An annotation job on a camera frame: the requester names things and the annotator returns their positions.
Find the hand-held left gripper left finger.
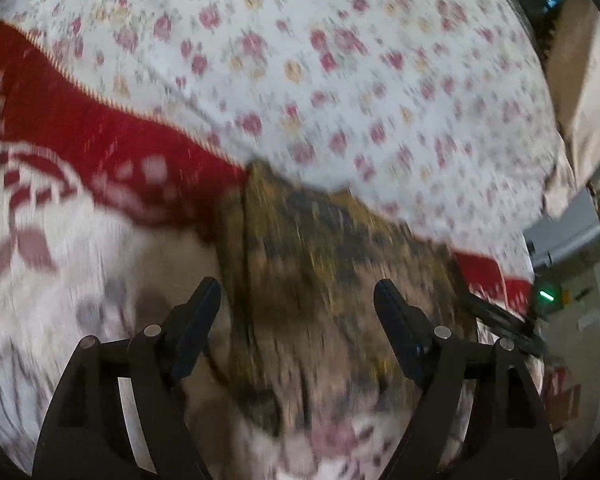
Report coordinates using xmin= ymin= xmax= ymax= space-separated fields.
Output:
xmin=32 ymin=277 xmax=222 ymax=480

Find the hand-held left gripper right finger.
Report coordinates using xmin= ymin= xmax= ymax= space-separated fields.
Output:
xmin=374 ymin=279 xmax=561 ymax=480

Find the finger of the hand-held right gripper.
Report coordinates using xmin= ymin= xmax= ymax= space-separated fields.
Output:
xmin=460 ymin=291 xmax=546 ymax=357

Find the brown patterned small garment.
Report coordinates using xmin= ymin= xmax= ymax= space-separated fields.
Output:
xmin=180 ymin=157 xmax=481 ymax=461

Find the red box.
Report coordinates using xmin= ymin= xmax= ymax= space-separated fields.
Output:
xmin=541 ymin=366 xmax=582 ymax=428

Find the red and white floral blanket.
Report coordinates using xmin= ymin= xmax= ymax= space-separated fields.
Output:
xmin=0 ymin=20 xmax=533 ymax=476

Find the beige curtain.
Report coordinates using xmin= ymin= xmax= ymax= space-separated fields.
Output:
xmin=544 ymin=0 xmax=600 ymax=188

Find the white rose print bedsheet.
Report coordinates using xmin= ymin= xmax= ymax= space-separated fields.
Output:
xmin=0 ymin=0 xmax=576 ymax=281

